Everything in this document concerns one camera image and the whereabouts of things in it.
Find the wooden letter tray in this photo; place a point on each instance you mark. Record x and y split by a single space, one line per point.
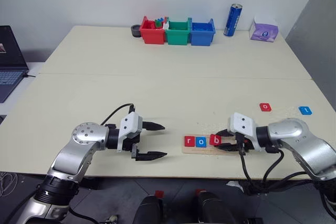
202 150

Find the white crumpled scrap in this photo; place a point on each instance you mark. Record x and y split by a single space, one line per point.
235 184

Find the blue plastic bin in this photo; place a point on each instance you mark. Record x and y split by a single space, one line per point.
200 36

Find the red letter block o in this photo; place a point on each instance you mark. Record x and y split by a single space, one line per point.
265 107

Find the white plastic piece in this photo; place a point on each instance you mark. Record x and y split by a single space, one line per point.
166 24

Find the dark laptop computer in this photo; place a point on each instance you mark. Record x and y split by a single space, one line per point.
10 58

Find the green toy block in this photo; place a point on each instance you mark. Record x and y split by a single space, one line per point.
158 23

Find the red plastic bin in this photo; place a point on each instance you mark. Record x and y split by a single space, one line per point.
152 35

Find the blue letter block o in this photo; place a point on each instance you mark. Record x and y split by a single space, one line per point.
201 142

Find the purple tissue box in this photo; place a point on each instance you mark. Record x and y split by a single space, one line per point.
263 32

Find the small red tab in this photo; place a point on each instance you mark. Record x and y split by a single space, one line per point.
159 193

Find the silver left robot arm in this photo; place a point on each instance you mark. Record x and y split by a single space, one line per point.
78 145

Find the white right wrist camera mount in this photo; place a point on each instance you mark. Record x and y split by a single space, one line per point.
244 125

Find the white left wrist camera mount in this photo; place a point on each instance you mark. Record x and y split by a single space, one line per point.
130 124

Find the red letter block r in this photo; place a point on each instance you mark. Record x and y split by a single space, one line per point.
190 141

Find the dark rounded shape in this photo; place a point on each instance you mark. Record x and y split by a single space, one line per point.
214 208
148 211

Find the blue drink can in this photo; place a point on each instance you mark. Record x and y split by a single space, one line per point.
232 20

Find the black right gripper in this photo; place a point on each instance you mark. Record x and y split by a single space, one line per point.
245 144

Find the red letter block b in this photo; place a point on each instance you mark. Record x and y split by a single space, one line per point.
215 139

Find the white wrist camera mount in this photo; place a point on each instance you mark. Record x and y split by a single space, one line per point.
244 125
130 124

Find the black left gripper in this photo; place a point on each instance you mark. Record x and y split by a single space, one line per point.
130 144

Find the blue letter block t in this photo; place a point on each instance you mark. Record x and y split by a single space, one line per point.
305 110

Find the green plastic bin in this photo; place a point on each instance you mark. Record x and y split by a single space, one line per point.
178 36

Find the black round cup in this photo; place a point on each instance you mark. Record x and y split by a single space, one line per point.
136 31

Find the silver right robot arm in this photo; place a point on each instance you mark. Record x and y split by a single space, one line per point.
302 142

